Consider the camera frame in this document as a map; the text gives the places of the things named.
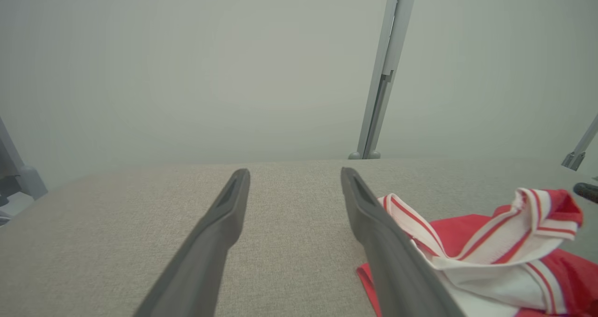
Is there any grey metal partition post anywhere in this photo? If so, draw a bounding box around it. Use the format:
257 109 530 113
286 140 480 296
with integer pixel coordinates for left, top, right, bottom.
561 115 598 172
348 0 419 160
0 116 49 205

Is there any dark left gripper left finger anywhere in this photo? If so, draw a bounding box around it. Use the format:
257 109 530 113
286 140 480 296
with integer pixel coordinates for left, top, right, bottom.
133 168 251 317

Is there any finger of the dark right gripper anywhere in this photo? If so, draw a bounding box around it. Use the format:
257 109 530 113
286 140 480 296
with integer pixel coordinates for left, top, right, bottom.
573 182 598 204

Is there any red basketball jersey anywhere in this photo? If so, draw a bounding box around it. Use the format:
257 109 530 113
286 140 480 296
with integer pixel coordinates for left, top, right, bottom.
356 187 598 317

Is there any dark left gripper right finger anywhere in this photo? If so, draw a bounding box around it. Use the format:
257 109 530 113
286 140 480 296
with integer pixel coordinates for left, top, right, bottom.
340 167 466 317

